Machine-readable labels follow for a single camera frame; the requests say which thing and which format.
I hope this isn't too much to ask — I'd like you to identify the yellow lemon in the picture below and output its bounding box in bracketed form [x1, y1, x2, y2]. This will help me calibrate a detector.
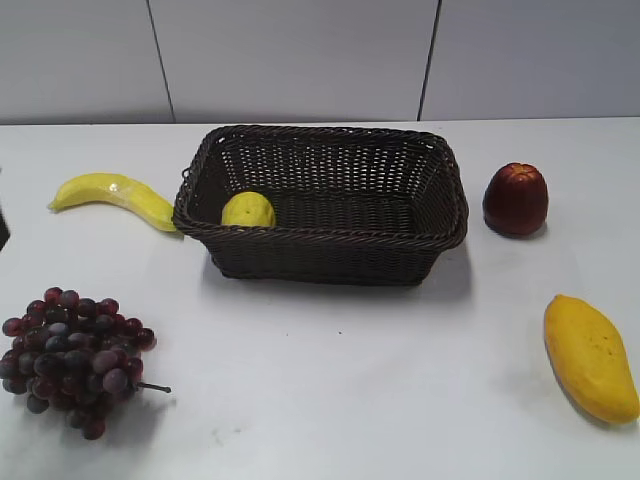
[221, 191, 276, 227]

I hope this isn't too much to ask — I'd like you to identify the dark brown woven basket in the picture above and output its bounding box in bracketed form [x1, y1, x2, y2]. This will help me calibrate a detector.
[173, 125, 469, 286]

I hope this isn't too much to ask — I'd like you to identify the dark red apple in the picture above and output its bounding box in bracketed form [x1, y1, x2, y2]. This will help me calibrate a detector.
[482, 163, 549, 237]

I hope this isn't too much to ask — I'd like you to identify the yellow banana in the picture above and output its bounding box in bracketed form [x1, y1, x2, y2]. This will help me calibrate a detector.
[48, 173, 177, 233]

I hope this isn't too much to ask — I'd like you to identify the dark red grape bunch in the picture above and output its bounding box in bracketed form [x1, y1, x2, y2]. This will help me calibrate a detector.
[1, 287, 172, 440]

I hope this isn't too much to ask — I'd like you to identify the yellow mango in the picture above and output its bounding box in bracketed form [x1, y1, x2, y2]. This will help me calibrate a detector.
[544, 295, 639, 425]

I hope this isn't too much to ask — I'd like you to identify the black object at left edge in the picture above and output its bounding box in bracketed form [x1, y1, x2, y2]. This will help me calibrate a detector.
[0, 210, 10, 250]

